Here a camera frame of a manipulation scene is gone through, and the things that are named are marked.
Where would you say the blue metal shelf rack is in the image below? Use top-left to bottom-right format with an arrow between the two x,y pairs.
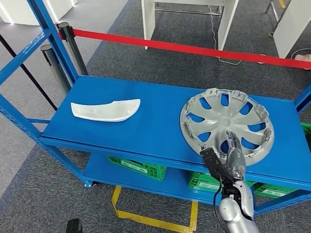
0,0 -> 311,216

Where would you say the white glossy cabinet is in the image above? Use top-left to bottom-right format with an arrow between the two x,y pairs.
0,0 -> 78,26

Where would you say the silver plastic wheel hubcap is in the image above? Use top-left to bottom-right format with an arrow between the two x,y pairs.
180,88 -> 275,167

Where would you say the white curved plastic part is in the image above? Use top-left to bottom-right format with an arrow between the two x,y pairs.
70,99 -> 141,122

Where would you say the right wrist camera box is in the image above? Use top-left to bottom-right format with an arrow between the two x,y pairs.
200,147 -> 233,187

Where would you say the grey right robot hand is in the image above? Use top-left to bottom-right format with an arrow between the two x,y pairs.
220,131 -> 246,182

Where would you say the white floor cable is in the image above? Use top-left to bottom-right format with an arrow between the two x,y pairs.
208,5 -> 243,66

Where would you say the white desk with metal bar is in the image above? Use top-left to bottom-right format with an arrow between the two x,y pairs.
141,0 -> 240,51

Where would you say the green plastic crate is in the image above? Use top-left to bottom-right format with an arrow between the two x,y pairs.
107,156 -> 168,183
188,171 -> 256,193
254,122 -> 311,199

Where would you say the pale floor power strip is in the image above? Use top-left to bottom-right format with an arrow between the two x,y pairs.
291,48 -> 311,62

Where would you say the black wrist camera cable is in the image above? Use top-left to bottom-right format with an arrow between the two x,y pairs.
213,172 -> 228,233

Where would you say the red barrier belt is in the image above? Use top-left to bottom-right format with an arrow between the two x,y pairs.
58,28 -> 311,70

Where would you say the white desk panel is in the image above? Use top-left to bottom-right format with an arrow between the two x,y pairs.
265,0 -> 311,59

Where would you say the black barrier belt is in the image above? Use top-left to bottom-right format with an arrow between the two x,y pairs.
0,33 -> 58,112

